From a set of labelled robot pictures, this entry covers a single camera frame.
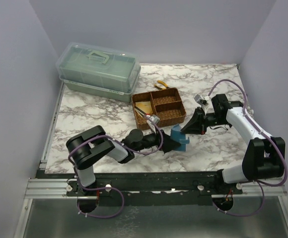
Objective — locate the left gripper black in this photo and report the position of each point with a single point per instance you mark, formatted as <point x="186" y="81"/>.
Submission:
<point x="163" y="141"/>

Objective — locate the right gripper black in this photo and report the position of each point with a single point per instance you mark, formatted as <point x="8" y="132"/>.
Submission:
<point x="202" y="120"/>

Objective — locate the blue leather card holder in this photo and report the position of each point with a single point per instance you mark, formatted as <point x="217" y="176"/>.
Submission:
<point x="177" y="136"/>

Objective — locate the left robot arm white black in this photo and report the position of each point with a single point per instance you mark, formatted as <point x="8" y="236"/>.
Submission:
<point x="88" y="147"/>

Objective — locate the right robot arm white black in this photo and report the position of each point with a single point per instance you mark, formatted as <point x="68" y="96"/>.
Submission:
<point x="264" y="153"/>

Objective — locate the brown woven divided basket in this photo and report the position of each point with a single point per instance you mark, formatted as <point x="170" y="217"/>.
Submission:
<point x="166" y="104"/>

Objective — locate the green plastic storage box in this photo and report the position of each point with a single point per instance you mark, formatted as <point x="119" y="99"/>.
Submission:
<point x="99" y="71"/>

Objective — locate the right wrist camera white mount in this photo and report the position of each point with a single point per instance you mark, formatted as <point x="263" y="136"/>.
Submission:
<point x="203" y="101"/>

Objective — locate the yellow handled pliers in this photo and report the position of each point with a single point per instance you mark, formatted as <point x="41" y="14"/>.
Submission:
<point x="160" y="85"/>

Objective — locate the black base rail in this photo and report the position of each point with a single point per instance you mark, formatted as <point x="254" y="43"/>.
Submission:
<point x="155" y="189"/>

